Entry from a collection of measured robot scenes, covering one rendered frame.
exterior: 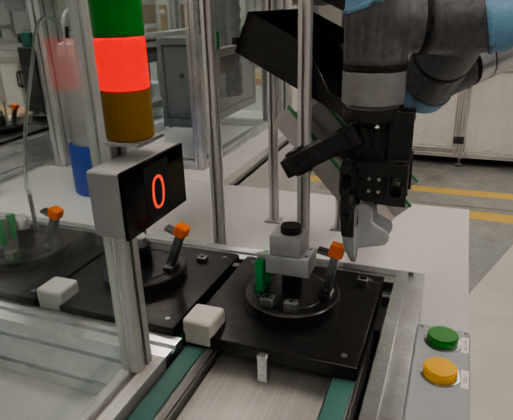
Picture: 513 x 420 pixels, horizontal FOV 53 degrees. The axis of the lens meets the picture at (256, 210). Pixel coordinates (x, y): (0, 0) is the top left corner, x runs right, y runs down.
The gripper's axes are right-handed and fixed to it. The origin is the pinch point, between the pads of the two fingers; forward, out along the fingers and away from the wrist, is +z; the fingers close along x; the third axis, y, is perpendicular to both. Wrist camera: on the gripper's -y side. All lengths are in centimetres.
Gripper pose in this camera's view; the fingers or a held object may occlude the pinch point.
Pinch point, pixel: (348, 251)
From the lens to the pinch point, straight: 72.6
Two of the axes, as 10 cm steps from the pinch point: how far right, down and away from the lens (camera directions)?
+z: 0.3, 9.3, 3.7
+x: 3.5, -3.6, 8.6
